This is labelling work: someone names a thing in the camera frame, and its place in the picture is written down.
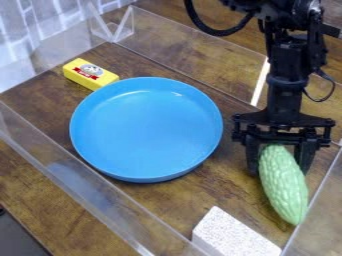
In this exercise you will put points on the green bitter gourd toy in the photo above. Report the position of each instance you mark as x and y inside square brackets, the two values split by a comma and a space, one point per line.
[284, 183]

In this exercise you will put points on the blue round tray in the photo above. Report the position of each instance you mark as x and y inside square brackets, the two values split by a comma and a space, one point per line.
[146, 129]

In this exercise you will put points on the clear acrylic enclosure wall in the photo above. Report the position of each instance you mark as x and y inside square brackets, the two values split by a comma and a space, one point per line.
[79, 212]

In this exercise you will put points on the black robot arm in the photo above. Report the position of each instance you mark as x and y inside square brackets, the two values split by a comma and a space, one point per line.
[293, 28]

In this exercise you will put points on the white speckled foam block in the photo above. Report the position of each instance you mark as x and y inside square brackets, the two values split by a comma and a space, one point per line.
[223, 236]

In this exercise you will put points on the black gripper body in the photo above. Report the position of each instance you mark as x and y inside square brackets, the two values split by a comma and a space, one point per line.
[281, 124]

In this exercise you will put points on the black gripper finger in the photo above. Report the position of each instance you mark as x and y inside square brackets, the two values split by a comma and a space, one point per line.
[305, 153]
[253, 145]

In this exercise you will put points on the black baseboard strip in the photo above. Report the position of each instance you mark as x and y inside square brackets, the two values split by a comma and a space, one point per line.
[332, 31]

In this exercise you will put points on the yellow rectangular box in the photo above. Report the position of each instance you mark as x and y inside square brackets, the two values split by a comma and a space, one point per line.
[87, 74]

